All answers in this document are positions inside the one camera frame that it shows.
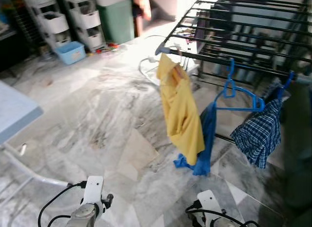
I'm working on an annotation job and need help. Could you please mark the blue plastic hanger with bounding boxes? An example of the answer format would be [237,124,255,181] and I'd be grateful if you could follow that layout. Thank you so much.
[214,58,266,113]
[273,70,295,103]

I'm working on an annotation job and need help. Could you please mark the yellow shirt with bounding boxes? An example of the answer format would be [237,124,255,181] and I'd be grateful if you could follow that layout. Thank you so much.
[156,54,205,165]

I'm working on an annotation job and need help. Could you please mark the grey green sofa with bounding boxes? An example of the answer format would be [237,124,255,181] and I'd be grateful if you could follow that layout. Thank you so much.
[282,81,312,210]

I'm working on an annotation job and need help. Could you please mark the grey folding table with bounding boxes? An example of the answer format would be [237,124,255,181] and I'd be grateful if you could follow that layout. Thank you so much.
[0,81,71,188]

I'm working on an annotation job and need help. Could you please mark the colourful floor toys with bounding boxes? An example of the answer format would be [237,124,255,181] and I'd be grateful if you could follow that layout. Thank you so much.
[93,43,122,57]

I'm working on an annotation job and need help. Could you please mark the light blue plastic box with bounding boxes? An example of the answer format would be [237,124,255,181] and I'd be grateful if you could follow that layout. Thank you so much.
[54,41,87,65]

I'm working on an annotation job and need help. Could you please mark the blue plaid shirt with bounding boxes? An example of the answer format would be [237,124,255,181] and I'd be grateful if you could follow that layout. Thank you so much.
[230,83,284,169]

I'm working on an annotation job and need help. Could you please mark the green bin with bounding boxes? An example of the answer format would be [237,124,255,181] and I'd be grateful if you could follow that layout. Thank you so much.
[95,0,136,44]

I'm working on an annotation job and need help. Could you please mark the white storage drawer rack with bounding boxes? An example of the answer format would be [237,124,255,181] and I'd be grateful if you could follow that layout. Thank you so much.
[22,0,70,49]
[58,0,105,52]

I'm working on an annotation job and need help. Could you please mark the black metal drying rack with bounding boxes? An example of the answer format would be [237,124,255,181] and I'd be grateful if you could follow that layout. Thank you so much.
[155,0,312,144]

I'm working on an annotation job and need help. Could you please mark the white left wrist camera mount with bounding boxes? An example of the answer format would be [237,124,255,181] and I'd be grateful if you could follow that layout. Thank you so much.
[80,176,105,218]

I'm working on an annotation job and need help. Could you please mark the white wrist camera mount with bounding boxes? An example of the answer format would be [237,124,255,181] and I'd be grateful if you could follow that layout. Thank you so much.
[195,189,226,227]
[80,176,105,218]

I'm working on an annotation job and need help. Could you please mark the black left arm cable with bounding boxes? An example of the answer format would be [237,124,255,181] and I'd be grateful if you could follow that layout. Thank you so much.
[38,180,89,227]

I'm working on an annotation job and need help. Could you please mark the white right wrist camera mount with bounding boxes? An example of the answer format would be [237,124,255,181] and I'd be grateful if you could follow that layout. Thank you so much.
[195,189,226,227]

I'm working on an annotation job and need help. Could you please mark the white tubular frame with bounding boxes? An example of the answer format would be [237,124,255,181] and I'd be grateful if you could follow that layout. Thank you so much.
[138,35,166,87]

